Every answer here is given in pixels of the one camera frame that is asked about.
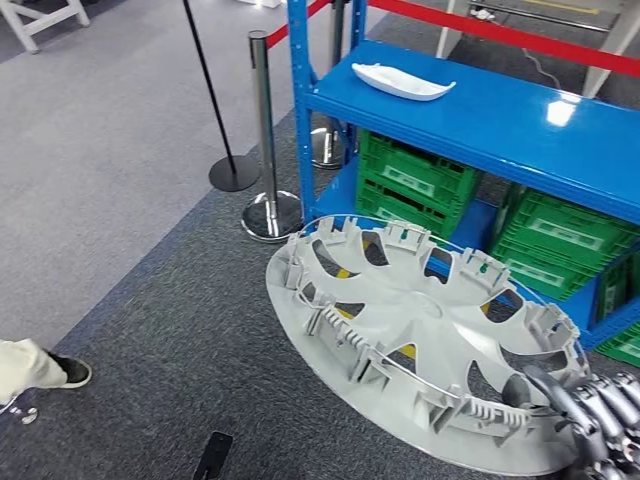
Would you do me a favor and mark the white plastic trim part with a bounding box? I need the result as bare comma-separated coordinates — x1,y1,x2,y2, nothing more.
351,62,457,103

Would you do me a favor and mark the chrome stanchion post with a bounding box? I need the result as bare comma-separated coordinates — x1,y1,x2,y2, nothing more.
310,0,358,170
241,29,304,243

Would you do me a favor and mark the long red barrier belt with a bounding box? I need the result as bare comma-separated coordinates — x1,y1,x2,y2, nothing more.
367,0,640,79

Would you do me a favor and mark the white floor cable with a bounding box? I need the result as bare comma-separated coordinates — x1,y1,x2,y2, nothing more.
522,47,564,91

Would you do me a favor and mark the white wooden stand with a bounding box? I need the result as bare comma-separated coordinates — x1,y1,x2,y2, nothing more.
0,0,91,56

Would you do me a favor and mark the blue metal shelf rack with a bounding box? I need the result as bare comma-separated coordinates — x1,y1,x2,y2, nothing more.
286,0,640,352

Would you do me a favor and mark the short red barrier belt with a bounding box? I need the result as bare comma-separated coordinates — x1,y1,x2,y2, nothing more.
265,0,331,51

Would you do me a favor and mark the white desk with metal rail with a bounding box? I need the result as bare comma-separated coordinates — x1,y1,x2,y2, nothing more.
435,0,640,99

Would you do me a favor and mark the black stanchion post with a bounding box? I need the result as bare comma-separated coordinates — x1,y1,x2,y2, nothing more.
181,0,261,193

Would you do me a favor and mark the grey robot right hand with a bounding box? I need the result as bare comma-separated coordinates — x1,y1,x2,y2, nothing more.
502,366,640,480

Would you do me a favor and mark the grey plastic wheel hubcap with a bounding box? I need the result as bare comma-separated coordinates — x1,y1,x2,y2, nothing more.
265,213,591,477

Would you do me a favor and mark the person's foot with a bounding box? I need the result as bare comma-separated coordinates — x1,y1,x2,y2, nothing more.
0,339,94,407

